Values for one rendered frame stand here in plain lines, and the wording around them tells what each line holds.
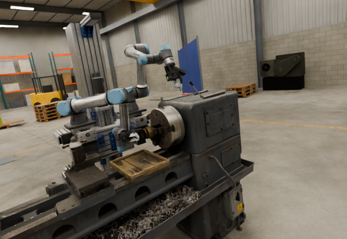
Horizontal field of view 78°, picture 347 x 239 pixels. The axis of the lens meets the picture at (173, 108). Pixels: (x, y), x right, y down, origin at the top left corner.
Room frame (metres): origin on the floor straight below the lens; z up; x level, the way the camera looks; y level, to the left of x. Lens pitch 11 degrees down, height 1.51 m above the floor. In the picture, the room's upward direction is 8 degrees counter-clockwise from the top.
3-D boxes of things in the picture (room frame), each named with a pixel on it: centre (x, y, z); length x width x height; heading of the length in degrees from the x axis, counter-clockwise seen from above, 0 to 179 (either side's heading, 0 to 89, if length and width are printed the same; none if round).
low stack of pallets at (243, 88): (9.21, -3.04, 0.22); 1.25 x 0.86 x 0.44; 137
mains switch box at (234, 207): (1.64, -0.39, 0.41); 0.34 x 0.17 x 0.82; 127
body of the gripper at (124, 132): (1.53, 0.37, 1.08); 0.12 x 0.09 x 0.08; 37
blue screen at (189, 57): (8.40, -0.76, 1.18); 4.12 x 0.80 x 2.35; 5
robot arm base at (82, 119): (1.82, 0.82, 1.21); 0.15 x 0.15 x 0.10
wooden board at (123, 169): (1.45, 0.30, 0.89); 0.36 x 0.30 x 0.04; 37
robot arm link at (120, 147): (1.68, 0.46, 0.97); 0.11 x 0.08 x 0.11; 176
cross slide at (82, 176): (1.24, 0.61, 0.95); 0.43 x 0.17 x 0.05; 37
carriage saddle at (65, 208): (1.20, 0.64, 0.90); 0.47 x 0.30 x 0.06; 37
